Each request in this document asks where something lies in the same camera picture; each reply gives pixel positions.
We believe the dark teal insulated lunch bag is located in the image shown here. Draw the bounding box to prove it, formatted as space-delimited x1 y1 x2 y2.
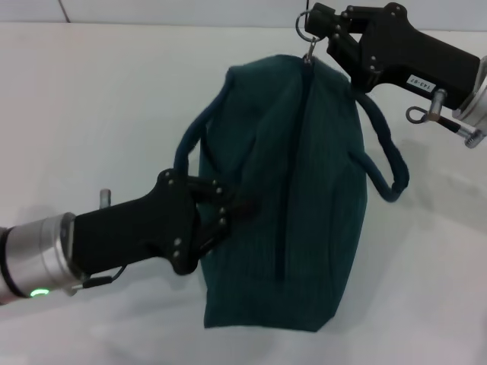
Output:
173 9 410 323

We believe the grey left gripper cable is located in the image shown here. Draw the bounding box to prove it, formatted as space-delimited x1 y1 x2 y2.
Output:
73 265 127 293

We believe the grey right gripper cable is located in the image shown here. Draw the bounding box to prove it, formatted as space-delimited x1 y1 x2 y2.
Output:
405 104 464 135

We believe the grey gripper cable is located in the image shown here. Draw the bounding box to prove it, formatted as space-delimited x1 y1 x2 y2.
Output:
73 265 127 293
405 104 464 135

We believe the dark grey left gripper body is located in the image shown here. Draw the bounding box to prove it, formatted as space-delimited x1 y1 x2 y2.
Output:
70 169 203 276

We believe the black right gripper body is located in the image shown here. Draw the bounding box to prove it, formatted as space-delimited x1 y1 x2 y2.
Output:
351 2 481 110

